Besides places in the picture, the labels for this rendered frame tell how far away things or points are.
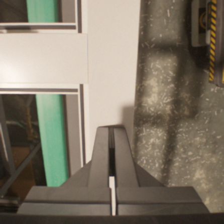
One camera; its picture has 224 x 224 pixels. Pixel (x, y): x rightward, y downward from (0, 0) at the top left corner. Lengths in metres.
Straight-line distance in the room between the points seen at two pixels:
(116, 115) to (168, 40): 1.03
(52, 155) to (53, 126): 0.05
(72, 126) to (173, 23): 1.03
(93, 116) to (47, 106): 0.10
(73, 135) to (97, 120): 0.11
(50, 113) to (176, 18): 1.06
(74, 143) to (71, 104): 0.07
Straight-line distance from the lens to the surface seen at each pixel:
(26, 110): 0.96
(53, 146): 0.26
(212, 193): 1.82
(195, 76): 1.23
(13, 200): 1.25
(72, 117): 0.24
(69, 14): 0.24
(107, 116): 0.15
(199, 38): 1.09
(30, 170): 1.09
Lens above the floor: 1.08
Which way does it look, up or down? 73 degrees down
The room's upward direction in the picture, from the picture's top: 176 degrees clockwise
